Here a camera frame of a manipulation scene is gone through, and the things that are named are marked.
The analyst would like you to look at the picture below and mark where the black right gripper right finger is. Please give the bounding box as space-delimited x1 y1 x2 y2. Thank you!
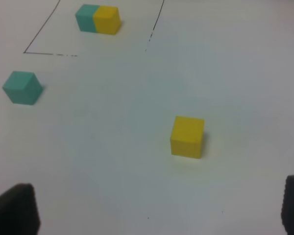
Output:
281 175 294 235

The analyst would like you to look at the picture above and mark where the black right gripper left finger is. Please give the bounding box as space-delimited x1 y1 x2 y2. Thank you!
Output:
0 183 41 235

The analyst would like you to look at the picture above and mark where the teal template block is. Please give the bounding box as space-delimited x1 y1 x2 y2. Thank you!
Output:
75 4 99 33

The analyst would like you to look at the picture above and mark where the yellow template block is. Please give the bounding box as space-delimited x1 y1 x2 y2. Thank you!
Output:
93 5 122 35

